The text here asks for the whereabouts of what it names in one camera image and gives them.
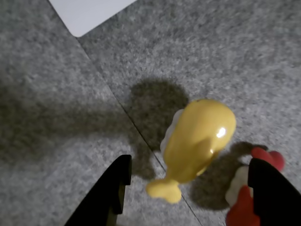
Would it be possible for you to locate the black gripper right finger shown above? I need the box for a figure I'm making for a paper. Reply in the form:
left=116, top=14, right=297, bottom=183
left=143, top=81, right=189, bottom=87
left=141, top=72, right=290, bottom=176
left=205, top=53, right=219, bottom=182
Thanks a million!
left=248, top=157, right=301, bottom=226

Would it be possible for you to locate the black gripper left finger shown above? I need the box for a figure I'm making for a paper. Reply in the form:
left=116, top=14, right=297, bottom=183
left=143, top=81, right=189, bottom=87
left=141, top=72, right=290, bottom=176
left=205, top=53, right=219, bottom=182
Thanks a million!
left=63, top=154, right=133, bottom=226

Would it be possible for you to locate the yellow egg sushi figure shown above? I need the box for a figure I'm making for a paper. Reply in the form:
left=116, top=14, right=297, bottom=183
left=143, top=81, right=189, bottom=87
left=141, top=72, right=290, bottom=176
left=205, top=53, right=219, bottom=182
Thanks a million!
left=145, top=98, right=237, bottom=204

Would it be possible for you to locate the red tuna sushi figure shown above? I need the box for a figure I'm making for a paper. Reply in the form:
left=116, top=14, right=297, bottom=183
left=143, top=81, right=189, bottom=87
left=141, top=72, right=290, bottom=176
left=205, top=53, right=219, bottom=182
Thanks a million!
left=225, top=147, right=285, bottom=226

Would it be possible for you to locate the white rectangular card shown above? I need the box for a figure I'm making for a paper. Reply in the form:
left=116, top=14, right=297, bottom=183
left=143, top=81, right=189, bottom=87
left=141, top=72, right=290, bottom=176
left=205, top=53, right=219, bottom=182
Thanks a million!
left=48, top=0, right=138, bottom=38

